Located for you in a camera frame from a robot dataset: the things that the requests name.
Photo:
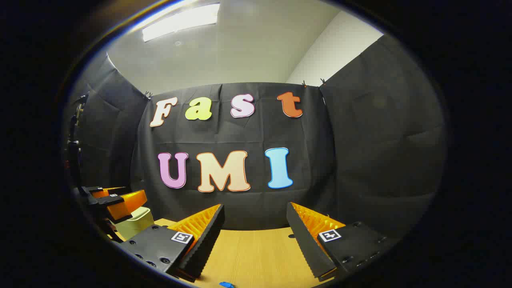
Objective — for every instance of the blue paper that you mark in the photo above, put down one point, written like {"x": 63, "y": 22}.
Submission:
{"x": 226, "y": 284}

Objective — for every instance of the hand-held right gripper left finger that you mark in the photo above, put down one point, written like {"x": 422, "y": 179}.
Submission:
{"x": 208, "y": 236}

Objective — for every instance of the black backdrop cloth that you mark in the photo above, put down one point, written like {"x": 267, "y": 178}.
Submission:
{"x": 256, "y": 136}

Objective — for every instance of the black stand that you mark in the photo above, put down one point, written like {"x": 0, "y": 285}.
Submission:
{"x": 73, "y": 140}

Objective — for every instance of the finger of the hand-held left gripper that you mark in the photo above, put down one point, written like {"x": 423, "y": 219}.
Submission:
{"x": 104, "y": 192}
{"x": 128, "y": 204}

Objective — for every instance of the wooden desktop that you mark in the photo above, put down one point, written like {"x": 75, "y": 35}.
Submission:
{"x": 256, "y": 252}

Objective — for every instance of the ceiling light panel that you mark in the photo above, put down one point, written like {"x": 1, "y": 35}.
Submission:
{"x": 180, "y": 22}

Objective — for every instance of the green desktop garbage bin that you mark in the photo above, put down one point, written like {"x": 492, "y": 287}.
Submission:
{"x": 138, "y": 224}

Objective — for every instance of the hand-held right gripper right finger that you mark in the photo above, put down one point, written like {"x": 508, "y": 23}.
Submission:
{"x": 304, "y": 244}

